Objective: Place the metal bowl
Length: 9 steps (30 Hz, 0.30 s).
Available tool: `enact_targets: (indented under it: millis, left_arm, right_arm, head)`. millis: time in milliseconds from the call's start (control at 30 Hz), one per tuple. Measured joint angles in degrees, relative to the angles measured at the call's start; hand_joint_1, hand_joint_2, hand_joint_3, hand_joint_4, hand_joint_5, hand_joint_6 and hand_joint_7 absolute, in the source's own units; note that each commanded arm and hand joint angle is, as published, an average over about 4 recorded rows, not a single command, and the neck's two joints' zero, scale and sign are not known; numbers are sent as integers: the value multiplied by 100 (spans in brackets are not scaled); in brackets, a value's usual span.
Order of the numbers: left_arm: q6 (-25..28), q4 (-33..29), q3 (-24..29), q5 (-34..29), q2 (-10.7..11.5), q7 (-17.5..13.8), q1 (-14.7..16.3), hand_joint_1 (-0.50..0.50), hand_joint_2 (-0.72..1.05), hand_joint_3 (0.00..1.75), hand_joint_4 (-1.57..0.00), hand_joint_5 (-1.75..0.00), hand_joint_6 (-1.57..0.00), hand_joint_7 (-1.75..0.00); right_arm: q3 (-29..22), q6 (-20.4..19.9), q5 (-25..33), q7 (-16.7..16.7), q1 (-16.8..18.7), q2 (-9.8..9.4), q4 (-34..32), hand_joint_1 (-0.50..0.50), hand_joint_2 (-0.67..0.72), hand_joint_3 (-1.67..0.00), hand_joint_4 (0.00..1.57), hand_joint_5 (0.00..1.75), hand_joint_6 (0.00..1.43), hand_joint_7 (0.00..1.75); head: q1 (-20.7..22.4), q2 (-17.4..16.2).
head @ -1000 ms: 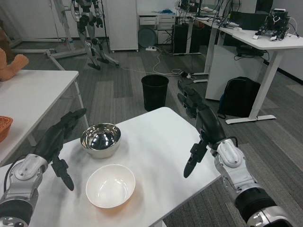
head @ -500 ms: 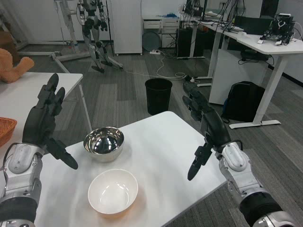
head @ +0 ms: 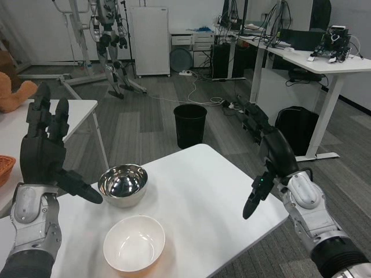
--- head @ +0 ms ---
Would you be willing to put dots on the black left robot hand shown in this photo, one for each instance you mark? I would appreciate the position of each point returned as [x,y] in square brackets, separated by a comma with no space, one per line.
[40,159]

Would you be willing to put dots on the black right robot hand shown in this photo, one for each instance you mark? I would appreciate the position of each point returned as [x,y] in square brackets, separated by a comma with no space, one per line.
[279,153]

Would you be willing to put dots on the shiny metal bowl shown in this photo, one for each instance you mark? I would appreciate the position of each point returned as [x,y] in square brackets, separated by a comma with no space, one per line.
[127,194]

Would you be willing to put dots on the white ceramic bowl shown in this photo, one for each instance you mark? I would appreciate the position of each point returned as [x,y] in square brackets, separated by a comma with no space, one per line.
[134,246]

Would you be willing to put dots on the black backpack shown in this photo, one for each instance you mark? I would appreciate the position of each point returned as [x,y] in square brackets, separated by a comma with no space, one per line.
[298,130]

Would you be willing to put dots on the orange woven basket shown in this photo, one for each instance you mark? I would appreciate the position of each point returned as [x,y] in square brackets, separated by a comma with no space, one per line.
[5,169]

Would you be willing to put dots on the white side table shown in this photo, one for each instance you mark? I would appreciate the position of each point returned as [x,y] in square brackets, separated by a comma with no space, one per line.
[78,113]

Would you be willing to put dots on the orange plush toy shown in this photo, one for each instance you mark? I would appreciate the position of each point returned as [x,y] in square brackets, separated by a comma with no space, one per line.
[11,92]

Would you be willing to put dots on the black waste bin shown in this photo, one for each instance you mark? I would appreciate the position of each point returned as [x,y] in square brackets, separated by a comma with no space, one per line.
[189,127]

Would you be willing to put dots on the white office desk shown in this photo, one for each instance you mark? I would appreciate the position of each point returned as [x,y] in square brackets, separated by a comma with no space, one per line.
[319,62]

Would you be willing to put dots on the black computer tower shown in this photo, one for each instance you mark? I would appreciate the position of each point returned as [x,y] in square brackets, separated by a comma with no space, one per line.
[221,60]

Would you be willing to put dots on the black box on desk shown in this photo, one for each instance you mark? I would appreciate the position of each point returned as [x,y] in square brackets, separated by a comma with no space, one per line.
[301,39]

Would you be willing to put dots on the white robot support stand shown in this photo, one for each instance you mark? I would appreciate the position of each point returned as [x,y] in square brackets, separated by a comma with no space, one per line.
[79,43]

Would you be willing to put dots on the white power strip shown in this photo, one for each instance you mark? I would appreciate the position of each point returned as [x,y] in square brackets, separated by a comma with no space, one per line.
[186,72]

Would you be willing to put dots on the small black robot device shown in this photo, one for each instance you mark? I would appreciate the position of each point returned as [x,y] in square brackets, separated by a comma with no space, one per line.
[333,40]

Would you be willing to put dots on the white drawer unit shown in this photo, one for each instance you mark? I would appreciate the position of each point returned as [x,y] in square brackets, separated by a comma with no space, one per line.
[203,43]

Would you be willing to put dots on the round grey tray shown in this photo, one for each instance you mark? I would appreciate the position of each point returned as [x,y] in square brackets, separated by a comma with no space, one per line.
[180,59]

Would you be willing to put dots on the black tripod stand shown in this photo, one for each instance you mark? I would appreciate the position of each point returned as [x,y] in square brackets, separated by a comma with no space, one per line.
[127,43]

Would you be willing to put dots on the blue item on drawers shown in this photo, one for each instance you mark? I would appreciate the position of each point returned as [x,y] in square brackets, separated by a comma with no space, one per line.
[203,29]

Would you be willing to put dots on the silver humanoid robot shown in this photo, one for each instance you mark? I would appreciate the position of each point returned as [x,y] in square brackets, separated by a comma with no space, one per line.
[108,29]

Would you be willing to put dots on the white tall cabinet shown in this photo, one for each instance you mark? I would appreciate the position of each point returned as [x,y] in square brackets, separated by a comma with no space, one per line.
[150,40]

